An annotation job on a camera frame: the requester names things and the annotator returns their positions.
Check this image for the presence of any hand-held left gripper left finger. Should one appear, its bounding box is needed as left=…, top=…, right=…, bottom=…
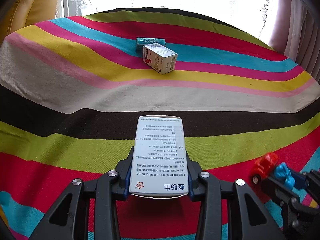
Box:
left=29, top=147, right=134, bottom=240

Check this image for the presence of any striped tablecloth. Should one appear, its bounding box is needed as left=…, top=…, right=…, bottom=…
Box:
left=0, top=7, right=320, bottom=240

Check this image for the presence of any red toy car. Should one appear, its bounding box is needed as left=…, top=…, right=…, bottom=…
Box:
left=250, top=152, right=279, bottom=184

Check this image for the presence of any pink curtain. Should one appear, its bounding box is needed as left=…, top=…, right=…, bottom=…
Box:
left=269, top=0, right=320, bottom=82

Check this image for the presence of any blue toy car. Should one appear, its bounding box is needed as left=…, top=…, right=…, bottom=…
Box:
left=273, top=162, right=296, bottom=190

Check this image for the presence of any white medicine box red label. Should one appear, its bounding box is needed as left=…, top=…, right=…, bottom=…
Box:
left=142, top=43, right=178, bottom=75

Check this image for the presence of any yellow leather chair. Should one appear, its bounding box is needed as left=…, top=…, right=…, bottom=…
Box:
left=0, top=0, right=63, bottom=39

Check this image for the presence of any teal box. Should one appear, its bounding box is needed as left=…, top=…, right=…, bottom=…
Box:
left=136, top=37, right=167, bottom=53

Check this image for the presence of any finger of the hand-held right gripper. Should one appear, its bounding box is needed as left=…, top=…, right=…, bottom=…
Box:
left=261, top=176, right=320, bottom=240
left=292, top=169, right=320, bottom=207

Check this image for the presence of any long white medicine box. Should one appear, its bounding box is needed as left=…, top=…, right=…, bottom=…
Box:
left=129, top=115, right=190, bottom=198

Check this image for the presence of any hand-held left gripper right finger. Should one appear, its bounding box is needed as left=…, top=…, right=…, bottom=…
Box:
left=186, top=159, right=287, bottom=240

